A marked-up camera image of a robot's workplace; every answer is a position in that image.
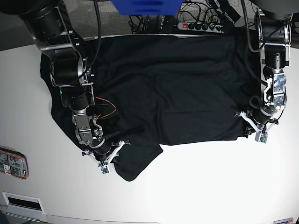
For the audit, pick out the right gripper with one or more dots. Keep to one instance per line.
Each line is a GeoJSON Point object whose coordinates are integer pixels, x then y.
{"type": "Point", "coordinates": [106, 153]}

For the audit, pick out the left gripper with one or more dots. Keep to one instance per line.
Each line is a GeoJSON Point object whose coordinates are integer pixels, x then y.
{"type": "Point", "coordinates": [261, 120]}

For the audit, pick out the black T-shirt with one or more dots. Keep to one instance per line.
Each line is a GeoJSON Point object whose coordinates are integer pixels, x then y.
{"type": "Point", "coordinates": [171, 90]}

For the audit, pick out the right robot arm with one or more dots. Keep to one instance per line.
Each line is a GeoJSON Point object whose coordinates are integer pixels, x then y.
{"type": "Point", "coordinates": [71, 70]}

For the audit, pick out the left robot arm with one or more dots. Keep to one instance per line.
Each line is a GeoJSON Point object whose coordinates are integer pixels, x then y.
{"type": "Point", "coordinates": [273, 22]}

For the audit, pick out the red white sticker label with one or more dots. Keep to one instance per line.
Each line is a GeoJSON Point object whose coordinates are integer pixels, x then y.
{"type": "Point", "coordinates": [284, 221]}

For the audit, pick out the white power strip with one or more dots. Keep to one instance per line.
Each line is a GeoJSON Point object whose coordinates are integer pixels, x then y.
{"type": "Point", "coordinates": [201, 27]}

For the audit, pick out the black power adapter brick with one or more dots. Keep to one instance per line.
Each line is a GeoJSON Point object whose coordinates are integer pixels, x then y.
{"type": "Point", "coordinates": [168, 24]}

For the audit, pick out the blue plastic box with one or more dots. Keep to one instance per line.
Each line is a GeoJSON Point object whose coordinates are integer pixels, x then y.
{"type": "Point", "coordinates": [147, 7]}

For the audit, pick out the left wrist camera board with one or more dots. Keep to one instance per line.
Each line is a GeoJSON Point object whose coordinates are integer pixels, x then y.
{"type": "Point", "coordinates": [261, 137]}

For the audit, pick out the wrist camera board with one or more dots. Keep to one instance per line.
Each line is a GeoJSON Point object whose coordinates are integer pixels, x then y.
{"type": "Point", "coordinates": [261, 137]}
{"type": "Point", "coordinates": [104, 169]}

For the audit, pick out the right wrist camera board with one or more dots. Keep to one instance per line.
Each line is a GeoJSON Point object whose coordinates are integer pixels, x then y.
{"type": "Point", "coordinates": [104, 169]}

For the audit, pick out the white table cable grommet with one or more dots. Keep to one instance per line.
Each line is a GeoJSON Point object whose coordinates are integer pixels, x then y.
{"type": "Point", "coordinates": [23, 202]}

